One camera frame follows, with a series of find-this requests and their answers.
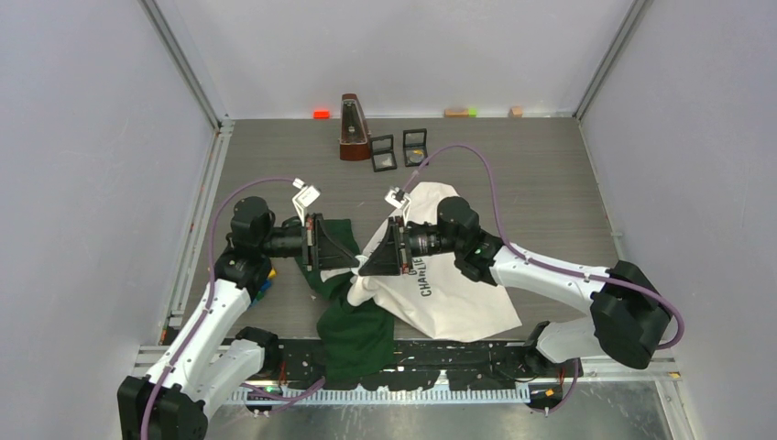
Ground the green and white t-shirt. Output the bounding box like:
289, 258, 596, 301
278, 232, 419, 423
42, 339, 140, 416
295, 181, 524, 384

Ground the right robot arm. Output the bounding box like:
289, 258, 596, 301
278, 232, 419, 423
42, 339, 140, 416
356, 196, 684, 369

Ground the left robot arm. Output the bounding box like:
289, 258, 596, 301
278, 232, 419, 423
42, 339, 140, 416
117, 196, 360, 439

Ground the black box with blue brooch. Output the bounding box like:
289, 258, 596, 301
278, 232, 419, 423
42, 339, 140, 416
369, 134, 397, 172

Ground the black box with gold brooch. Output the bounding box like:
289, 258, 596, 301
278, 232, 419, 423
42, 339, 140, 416
402, 128, 428, 167

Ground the pile of colourful toy bricks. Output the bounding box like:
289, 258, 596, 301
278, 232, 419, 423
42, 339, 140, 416
250, 269, 277, 307

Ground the brown wooden metronome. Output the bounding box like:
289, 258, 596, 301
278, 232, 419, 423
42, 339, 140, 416
339, 93, 371, 161

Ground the tan and green block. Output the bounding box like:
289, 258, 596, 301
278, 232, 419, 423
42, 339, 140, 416
443, 107, 478, 118

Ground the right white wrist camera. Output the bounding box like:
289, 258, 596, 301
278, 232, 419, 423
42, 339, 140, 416
385, 187, 411, 224

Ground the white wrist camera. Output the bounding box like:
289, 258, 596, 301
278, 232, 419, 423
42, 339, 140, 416
385, 187, 411, 224
291, 178, 321, 224

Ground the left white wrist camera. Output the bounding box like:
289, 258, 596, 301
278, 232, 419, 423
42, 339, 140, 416
291, 178, 321, 224

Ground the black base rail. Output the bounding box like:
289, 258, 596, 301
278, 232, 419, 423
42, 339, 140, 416
249, 339, 583, 391

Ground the red block at wall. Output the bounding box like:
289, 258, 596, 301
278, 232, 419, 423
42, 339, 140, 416
312, 109, 331, 119

